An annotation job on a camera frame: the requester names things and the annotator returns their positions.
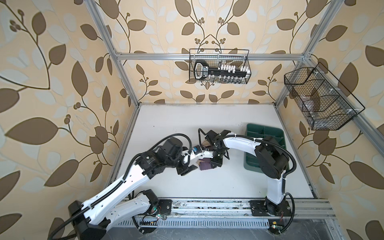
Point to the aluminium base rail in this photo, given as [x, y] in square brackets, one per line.
[206, 213]

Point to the wire basket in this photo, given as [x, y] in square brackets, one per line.
[325, 102]
[237, 57]

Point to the back wire basket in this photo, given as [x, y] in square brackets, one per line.
[237, 57]

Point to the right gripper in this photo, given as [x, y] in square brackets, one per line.
[215, 162]

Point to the black socket set holder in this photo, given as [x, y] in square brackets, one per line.
[202, 70]

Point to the right wire basket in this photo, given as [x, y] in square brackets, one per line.
[325, 102]

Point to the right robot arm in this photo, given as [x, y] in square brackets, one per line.
[275, 162]

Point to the purple sock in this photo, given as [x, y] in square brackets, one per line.
[205, 164]

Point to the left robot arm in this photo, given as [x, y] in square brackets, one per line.
[120, 186]

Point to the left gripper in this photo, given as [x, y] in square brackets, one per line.
[186, 168]

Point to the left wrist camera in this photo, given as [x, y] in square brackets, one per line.
[197, 153]

